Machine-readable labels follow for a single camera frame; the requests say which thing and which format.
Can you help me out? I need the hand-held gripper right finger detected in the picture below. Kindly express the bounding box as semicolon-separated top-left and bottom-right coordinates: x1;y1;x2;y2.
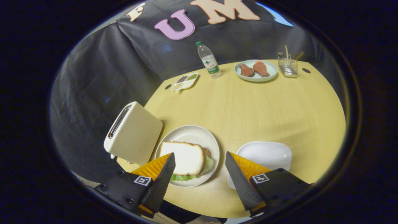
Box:
225;152;311;217

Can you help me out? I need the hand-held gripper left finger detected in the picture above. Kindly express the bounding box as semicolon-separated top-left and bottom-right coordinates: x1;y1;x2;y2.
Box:
95;152;176;218

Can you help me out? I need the green lettuce leaf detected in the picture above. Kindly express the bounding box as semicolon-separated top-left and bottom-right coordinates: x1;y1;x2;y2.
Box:
170;156;215;181

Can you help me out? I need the toasted bread slice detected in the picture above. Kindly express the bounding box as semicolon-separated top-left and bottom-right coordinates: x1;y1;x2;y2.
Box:
159;141;206;176

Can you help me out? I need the rounded square white plate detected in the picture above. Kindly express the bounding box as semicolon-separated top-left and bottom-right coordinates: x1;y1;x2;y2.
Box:
228;141;293;189

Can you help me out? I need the white toaster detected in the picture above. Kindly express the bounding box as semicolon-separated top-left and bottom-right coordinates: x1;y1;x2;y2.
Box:
104;101;163;166

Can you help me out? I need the round white plate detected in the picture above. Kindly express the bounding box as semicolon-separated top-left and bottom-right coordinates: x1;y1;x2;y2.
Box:
155;125;220;188

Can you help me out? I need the white divided bean tray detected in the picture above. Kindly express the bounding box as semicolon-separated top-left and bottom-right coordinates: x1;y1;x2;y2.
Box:
171;72;199;92

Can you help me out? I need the dark brown meat piece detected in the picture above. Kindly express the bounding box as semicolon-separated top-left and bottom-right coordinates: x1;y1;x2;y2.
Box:
239;64;255;77

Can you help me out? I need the reddish brown meat piece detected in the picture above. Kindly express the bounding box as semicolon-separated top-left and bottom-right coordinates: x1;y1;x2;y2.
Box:
253;61;270;77

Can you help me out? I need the light blue plate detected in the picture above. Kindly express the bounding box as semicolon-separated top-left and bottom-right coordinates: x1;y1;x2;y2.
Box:
234;59;278;82

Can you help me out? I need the clear water bottle green cap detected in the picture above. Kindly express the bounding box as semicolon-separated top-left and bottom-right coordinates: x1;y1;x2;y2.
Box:
196;41;222;79

